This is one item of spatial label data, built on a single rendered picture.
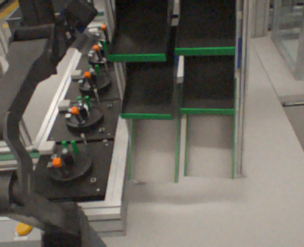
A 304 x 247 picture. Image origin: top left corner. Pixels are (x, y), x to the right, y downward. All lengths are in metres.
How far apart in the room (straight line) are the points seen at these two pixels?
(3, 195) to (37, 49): 0.25
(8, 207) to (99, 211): 0.57
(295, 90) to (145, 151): 0.82
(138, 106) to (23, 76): 0.43
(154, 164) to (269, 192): 0.37
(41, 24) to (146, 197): 0.67
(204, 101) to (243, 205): 0.36
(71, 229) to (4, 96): 0.28
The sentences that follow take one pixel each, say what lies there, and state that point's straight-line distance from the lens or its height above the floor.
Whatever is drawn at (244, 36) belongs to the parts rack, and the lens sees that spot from 0.94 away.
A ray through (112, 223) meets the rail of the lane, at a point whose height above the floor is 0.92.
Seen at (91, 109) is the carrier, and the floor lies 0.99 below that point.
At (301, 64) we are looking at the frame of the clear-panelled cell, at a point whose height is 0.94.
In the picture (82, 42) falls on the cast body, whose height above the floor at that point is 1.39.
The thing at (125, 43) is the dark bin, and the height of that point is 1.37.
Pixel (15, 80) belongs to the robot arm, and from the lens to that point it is 0.56.
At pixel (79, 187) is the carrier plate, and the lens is 1.08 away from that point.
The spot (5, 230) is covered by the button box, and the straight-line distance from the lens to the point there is 1.08.
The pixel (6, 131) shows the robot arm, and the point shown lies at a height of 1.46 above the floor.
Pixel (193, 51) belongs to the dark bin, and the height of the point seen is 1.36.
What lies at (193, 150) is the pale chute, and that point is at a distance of 1.02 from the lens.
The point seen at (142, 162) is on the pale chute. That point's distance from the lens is 1.03.
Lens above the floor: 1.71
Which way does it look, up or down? 36 degrees down
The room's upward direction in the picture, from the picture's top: 8 degrees counter-clockwise
